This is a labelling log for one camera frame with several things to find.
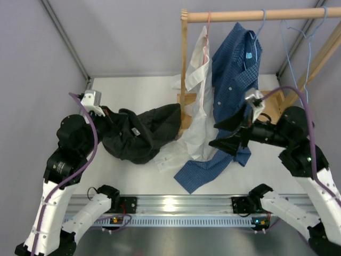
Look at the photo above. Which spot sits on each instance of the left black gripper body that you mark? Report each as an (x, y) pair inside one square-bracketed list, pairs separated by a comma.
[(104, 125)]

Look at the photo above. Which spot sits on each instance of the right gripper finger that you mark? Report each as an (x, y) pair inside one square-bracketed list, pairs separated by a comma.
[(242, 119), (231, 144)]

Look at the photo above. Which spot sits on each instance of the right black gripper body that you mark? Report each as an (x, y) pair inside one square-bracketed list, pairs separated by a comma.
[(262, 132)]

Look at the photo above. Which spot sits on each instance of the black pinstripe shirt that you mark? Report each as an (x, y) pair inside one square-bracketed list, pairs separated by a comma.
[(139, 138)]

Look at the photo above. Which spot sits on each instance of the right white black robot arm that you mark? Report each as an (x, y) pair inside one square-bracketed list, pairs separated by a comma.
[(321, 230)]

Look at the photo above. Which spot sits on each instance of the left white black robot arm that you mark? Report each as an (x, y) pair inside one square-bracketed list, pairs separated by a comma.
[(50, 234)]

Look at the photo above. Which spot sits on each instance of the white shirt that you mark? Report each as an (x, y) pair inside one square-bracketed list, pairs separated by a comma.
[(193, 143)]

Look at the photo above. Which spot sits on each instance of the blue checked shirt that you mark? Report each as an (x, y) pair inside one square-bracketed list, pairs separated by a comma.
[(233, 75)]

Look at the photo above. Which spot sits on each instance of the blue hanger holding shirt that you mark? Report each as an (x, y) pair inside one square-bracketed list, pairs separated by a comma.
[(256, 43)]

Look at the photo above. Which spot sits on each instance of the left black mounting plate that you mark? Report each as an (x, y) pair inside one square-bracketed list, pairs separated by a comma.
[(127, 205)]

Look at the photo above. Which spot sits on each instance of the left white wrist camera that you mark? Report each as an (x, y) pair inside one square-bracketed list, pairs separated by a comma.
[(91, 102)]

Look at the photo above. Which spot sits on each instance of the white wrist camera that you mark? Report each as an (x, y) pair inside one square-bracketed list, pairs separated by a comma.
[(255, 99), (91, 102)]

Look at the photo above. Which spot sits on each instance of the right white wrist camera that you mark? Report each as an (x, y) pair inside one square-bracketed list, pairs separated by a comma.
[(255, 99)]

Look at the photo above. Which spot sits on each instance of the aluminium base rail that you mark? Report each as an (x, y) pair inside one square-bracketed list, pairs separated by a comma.
[(187, 204)]

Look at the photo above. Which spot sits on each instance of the right aluminium frame post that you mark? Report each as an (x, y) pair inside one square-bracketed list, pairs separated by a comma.
[(299, 40)]

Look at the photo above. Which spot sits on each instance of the aluminium frame post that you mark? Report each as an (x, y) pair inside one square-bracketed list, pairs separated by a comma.
[(65, 38), (299, 40)]

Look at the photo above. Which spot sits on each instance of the grey slotted cable duct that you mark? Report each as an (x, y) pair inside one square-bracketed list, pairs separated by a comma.
[(184, 221)]

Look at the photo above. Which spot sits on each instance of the empty blue wire hanger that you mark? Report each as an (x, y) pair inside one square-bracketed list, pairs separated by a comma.
[(308, 38)]

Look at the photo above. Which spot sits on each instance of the pink wire hanger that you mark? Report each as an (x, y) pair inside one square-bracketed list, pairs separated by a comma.
[(206, 58)]

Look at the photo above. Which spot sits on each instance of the left aluminium frame post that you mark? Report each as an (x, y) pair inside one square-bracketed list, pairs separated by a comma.
[(65, 38)]

